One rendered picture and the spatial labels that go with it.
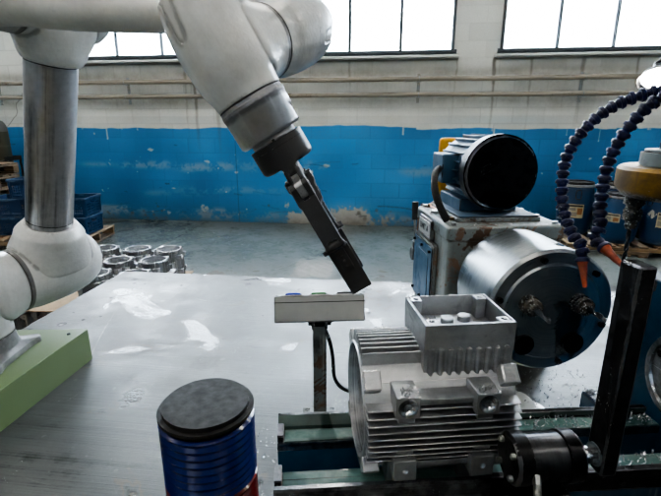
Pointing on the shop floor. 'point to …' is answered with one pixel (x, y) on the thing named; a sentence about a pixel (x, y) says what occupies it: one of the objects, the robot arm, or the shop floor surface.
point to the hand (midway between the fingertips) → (348, 263)
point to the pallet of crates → (13, 213)
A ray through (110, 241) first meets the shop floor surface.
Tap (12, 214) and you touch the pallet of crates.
